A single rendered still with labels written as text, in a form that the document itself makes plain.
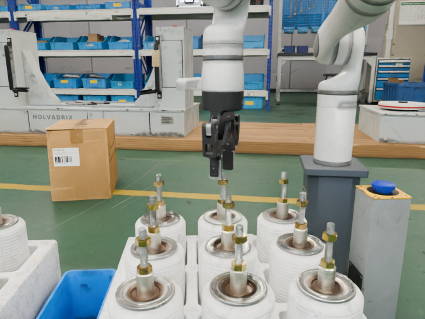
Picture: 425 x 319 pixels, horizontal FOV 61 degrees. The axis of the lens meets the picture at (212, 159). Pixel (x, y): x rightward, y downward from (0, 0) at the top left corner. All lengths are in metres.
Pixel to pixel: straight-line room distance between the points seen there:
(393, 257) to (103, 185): 1.16
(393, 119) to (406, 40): 4.42
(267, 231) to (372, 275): 0.20
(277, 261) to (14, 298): 0.43
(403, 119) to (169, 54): 1.54
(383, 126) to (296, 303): 2.08
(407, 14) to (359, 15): 6.12
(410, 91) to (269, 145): 2.91
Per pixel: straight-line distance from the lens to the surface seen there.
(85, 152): 1.56
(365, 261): 0.74
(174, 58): 2.52
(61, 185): 1.62
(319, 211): 0.94
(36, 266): 0.77
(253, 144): 2.35
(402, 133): 2.55
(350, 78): 0.91
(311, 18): 6.42
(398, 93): 4.94
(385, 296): 0.79
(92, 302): 0.87
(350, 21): 0.78
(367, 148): 2.43
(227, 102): 0.62
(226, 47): 0.62
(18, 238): 0.77
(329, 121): 0.91
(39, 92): 3.06
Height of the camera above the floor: 0.53
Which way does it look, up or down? 14 degrees down
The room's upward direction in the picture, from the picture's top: straight up
